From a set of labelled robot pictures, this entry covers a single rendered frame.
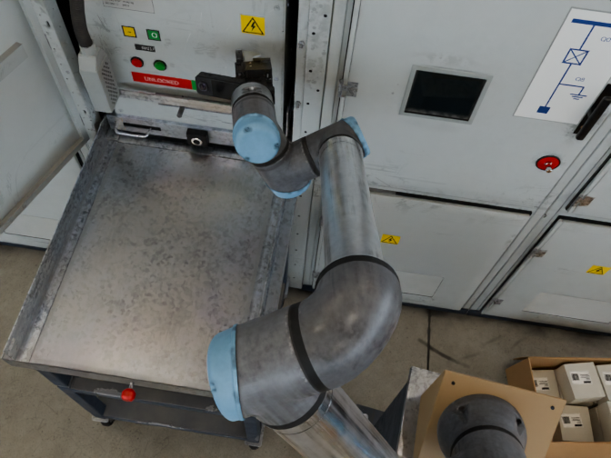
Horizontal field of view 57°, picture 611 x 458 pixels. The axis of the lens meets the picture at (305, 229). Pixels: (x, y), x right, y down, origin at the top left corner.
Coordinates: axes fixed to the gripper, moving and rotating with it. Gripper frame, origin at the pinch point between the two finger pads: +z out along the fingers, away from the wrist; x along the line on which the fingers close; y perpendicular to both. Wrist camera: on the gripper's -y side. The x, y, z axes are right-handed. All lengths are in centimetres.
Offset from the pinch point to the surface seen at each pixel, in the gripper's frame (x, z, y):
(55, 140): -30, 12, -53
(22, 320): -45, -39, -55
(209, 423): -118, -34, -19
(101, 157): -36, 11, -41
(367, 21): 14.6, -16.3, 27.0
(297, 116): -17.2, -1.8, 14.5
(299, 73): -2.4, -5.7, 14.3
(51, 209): -75, 35, -71
